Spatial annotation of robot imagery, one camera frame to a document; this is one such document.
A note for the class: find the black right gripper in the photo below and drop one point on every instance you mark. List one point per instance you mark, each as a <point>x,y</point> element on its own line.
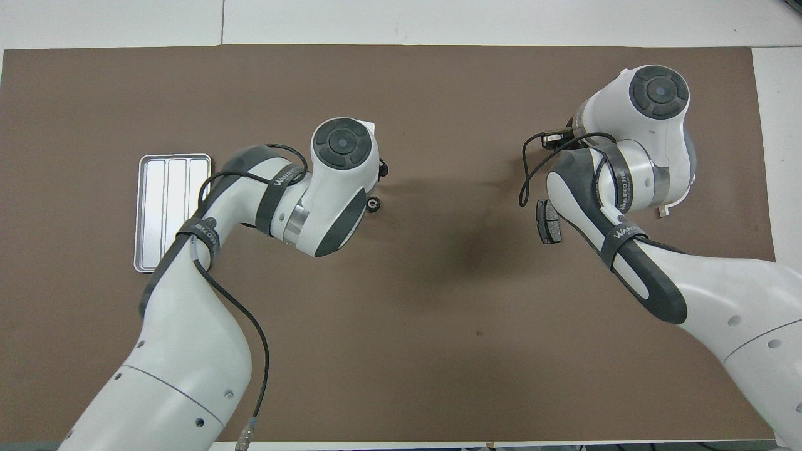
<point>571,125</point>

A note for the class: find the white semicircular clamp bracket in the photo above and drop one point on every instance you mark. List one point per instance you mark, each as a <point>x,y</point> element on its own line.
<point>663,212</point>

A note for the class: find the rectangular dark brake pad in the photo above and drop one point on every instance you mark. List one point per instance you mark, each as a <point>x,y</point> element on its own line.
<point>548,225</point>

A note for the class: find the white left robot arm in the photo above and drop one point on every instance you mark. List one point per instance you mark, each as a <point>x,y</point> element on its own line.
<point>188,351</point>

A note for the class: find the silver metal tray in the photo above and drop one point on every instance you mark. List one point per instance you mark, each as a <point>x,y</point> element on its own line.
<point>163,207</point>

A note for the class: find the brown table mat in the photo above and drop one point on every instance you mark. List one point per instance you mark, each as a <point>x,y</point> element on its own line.
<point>438,344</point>

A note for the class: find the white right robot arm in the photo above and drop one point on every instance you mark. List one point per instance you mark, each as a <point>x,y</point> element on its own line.
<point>720,282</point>

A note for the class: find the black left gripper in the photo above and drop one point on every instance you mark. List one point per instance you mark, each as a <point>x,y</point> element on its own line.
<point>382,169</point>

